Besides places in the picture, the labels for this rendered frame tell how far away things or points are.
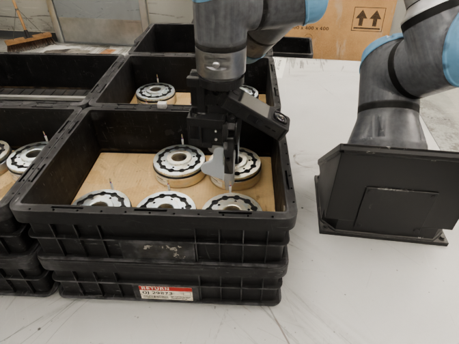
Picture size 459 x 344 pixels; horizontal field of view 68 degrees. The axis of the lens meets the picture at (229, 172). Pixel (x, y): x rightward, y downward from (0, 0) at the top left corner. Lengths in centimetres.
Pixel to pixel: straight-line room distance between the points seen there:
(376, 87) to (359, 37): 284
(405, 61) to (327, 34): 285
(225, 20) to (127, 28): 361
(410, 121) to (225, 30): 40
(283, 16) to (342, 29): 303
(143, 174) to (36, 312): 30
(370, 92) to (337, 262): 34
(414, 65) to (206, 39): 36
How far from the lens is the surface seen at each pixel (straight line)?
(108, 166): 75
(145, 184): 68
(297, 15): 54
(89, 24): 425
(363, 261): 75
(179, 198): 59
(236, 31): 49
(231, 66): 51
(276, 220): 46
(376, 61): 76
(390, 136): 70
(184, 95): 99
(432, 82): 68
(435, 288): 77
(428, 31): 66
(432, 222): 79
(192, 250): 53
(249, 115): 54
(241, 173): 64
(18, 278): 70
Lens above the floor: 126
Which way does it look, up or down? 39 degrees down
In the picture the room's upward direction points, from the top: straight up
